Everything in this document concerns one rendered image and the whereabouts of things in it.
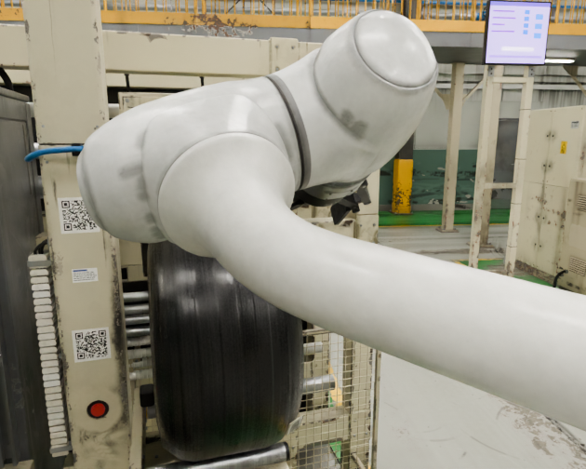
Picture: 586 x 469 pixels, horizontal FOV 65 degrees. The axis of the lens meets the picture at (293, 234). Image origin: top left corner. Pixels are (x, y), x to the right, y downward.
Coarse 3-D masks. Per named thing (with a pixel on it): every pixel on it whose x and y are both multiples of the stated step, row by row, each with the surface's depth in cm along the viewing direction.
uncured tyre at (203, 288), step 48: (192, 288) 91; (240, 288) 93; (192, 336) 88; (240, 336) 90; (288, 336) 94; (192, 384) 88; (240, 384) 91; (288, 384) 95; (192, 432) 92; (240, 432) 96
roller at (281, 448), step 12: (276, 444) 115; (228, 456) 110; (240, 456) 111; (252, 456) 111; (264, 456) 112; (276, 456) 113; (288, 456) 113; (144, 468) 106; (156, 468) 106; (168, 468) 106; (180, 468) 107; (192, 468) 107; (204, 468) 108; (216, 468) 108; (228, 468) 109; (240, 468) 110
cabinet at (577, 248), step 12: (576, 180) 477; (576, 192) 477; (576, 204) 478; (576, 216) 478; (576, 228) 478; (564, 240) 497; (576, 240) 479; (564, 252) 497; (576, 252) 479; (564, 264) 498; (576, 264) 480; (564, 276) 498; (576, 276) 480; (564, 288) 501; (576, 288) 480
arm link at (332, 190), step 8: (320, 184) 48; (328, 184) 47; (336, 184) 47; (344, 184) 47; (352, 184) 47; (360, 184) 50; (312, 192) 50; (320, 192) 50; (328, 192) 49; (336, 192) 49; (344, 192) 50; (352, 192) 51
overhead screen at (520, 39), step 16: (496, 0) 413; (512, 0) 415; (496, 16) 416; (512, 16) 417; (528, 16) 419; (544, 16) 420; (496, 32) 419; (512, 32) 420; (528, 32) 422; (544, 32) 423; (496, 48) 422; (512, 48) 423; (528, 48) 425; (544, 48) 427; (496, 64) 426; (512, 64) 427; (528, 64) 428; (544, 64) 430
